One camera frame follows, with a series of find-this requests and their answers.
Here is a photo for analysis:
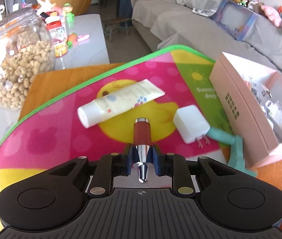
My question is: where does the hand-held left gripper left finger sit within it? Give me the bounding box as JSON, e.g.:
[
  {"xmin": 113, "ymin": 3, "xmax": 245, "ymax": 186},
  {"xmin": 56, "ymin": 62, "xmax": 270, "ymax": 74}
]
[{"xmin": 47, "ymin": 143, "xmax": 134, "ymax": 198}]

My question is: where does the colourful cartoon play mat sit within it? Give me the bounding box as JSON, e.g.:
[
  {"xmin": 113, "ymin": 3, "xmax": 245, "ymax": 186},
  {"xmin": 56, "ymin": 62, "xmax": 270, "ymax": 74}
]
[{"xmin": 0, "ymin": 45, "xmax": 282, "ymax": 239}]

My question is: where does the white cream tube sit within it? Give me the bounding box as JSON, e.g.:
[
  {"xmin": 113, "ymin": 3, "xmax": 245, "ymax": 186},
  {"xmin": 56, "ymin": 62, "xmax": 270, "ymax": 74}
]
[{"xmin": 77, "ymin": 79, "xmax": 166, "ymax": 129}]

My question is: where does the white charger plug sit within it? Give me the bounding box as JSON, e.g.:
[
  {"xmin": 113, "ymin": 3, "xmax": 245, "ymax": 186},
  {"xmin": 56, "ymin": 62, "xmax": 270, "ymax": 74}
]
[{"xmin": 173, "ymin": 105, "xmax": 213, "ymax": 148}]

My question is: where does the white printed packet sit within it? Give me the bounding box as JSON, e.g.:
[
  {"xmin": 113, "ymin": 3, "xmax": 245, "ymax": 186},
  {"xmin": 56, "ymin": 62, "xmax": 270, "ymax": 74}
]
[{"xmin": 266, "ymin": 100, "xmax": 282, "ymax": 140}]

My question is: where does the green drink bottle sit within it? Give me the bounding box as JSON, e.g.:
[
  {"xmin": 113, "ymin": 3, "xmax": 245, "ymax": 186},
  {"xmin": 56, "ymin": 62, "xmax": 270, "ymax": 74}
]
[{"xmin": 63, "ymin": 3, "xmax": 75, "ymax": 28}]

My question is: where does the pink plush toy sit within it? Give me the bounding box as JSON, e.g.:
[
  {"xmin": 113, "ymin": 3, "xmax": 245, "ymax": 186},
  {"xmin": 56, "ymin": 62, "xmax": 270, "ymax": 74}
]
[{"xmin": 261, "ymin": 4, "xmax": 282, "ymax": 28}]

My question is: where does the glass jar of peanuts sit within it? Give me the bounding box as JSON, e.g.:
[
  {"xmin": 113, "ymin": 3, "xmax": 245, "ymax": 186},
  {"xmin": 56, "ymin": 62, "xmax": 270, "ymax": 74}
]
[{"xmin": 0, "ymin": 4, "xmax": 56, "ymax": 111}]

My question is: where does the clear plastic wrapper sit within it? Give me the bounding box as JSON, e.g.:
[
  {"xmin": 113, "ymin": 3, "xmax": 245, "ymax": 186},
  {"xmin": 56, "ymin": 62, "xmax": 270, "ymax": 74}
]
[{"xmin": 193, "ymin": 6, "xmax": 218, "ymax": 17}]

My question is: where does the purple window gift box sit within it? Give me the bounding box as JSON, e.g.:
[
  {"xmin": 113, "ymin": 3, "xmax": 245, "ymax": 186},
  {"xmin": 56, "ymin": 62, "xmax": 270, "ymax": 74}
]
[{"xmin": 211, "ymin": 0, "xmax": 258, "ymax": 42}]

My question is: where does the small jar with red lid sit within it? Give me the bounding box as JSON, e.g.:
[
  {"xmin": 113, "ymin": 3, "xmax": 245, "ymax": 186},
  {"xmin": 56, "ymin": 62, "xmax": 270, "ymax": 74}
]
[{"xmin": 46, "ymin": 20, "xmax": 68, "ymax": 57}]

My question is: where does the mint green plastic tool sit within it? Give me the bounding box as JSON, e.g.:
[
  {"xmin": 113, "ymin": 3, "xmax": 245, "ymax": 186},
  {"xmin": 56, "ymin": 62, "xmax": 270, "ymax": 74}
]
[{"xmin": 207, "ymin": 126, "xmax": 257, "ymax": 178}]

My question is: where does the dark wooden stool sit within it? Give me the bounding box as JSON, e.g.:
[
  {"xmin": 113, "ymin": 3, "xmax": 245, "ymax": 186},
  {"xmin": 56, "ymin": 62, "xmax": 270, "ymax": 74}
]
[{"xmin": 103, "ymin": 17, "xmax": 132, "ymax": 41}]

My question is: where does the red and chrome trimmer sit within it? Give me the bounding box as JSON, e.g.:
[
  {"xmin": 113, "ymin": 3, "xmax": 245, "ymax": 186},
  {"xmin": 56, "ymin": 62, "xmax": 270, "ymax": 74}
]
[{"xmin": 133, "ymin": 118, "xmax": 154, "ymax": 183}]

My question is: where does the grey sofa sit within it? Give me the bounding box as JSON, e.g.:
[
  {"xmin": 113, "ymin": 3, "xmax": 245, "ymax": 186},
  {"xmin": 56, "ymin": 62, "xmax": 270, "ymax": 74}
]
[{"xmin": 128, "ymin": 0, "xmax": 282, "ymax": 93}]

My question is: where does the white plastic bag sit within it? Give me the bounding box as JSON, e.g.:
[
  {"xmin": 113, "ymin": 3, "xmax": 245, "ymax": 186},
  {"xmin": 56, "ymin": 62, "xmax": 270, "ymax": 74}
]
[{"xmin": 36, "ymin": 0, "xmax": 58, "ymax": 12}]

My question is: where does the orange carrot toy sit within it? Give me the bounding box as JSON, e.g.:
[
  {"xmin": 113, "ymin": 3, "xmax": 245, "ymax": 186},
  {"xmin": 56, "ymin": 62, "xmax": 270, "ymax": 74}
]
[{"xmin": 67, "ymin": 33, "xmax": 78, "ymax": 47}]

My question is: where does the pink cardboard box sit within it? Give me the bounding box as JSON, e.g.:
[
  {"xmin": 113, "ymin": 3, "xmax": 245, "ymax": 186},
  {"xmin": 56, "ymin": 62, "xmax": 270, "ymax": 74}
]
[{"xmin": 209, "ymin": 52, "xmax": 282, "ymax": 170}]

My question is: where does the clear plastic bag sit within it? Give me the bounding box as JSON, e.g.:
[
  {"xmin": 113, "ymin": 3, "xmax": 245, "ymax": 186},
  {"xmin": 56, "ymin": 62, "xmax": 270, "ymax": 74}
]
[
  {"xmin": 242, "ymin": 74, "xmax": 261, "ymax": 93},
  {"xmin": 256, "ymin": 85, "xmax": 274, "ymax": 103}
]

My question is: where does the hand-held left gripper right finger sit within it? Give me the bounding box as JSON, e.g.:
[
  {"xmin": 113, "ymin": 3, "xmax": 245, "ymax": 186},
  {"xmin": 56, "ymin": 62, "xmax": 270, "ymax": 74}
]
[{"xmin": 151, "ymin": 143, "xmax": 234, "ymax": 198}]

